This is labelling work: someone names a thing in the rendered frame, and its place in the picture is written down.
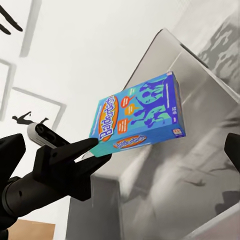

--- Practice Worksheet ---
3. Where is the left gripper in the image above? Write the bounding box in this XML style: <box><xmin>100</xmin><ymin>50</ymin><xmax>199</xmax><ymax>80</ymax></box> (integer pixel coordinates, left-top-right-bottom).
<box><xmin>19</xmin><ymin>138</ymin><xmax>113</xmax><ymax>209</ymax></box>

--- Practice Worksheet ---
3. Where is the toy box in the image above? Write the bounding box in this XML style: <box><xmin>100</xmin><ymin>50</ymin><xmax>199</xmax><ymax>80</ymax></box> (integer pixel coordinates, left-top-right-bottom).
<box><xmin>65</xmin><ymin>28</ymin><xmax>240</xmax><ymax>240</ymax></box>

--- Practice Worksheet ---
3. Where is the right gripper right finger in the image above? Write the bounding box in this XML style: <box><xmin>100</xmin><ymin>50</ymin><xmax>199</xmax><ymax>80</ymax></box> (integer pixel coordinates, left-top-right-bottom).
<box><xmin>224</xmin><ymin>133</ymin><xmax>240</xmax><ymax>173</ymax></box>

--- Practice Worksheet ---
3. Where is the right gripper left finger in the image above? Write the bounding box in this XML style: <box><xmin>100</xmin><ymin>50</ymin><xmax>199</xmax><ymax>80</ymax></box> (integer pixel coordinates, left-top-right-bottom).
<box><xmin>0</xmin><ymin>133</ymin><xmax>26</xmax><ymax>193</ymax></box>

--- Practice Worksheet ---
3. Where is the board game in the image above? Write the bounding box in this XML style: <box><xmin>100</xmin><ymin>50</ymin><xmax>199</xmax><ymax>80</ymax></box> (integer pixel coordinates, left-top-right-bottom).
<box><xmin>89</xmin><ymin>71</ymin><xmax>186</xmax><ymax>157</ymax></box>

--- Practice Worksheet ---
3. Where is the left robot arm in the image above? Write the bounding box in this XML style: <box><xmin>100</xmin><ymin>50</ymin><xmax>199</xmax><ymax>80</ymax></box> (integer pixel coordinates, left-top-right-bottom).
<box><xmin>0</xmin><ymin>123</ymin><xmax>113</xmax><ymax>240</ymax></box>

